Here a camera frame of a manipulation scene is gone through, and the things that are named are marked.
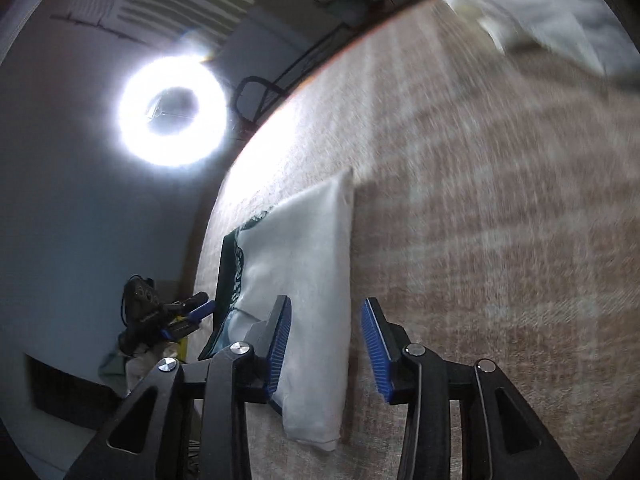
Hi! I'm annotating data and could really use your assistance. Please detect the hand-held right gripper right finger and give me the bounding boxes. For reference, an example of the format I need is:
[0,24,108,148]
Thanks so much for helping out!
[361,297,581,480]

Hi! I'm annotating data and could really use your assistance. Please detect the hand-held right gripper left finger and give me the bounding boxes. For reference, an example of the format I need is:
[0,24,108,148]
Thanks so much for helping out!
[62,295,293,480]

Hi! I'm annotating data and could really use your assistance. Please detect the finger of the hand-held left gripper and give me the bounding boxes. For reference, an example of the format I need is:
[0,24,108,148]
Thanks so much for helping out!
[167,291,217,322]
[161,317,203,342]

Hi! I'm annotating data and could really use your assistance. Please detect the green white tree print t-shirt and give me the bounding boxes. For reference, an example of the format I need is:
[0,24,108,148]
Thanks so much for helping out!
[199,167,357,453]

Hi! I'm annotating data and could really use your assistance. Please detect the black metal clothes rack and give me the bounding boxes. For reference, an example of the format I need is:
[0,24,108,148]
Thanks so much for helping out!
[232,0,436,126]

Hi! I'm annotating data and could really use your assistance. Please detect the pile of white clothes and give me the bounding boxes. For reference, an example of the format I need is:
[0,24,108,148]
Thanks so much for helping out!
[430,0,626,76]

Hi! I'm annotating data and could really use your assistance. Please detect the yellow trimmed clear bag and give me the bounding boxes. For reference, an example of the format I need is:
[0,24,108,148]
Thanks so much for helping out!
[99,332,191,398]

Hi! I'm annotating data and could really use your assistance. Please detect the dark rectangular object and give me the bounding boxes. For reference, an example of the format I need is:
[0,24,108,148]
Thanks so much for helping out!
[27,354,126,431]

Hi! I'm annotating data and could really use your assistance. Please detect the white ring light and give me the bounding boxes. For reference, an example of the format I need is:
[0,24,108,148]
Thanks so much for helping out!
[117,55,228,168]

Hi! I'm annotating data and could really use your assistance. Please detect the ring light phone holder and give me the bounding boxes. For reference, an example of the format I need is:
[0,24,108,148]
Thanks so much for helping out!
[147,94,196,133]

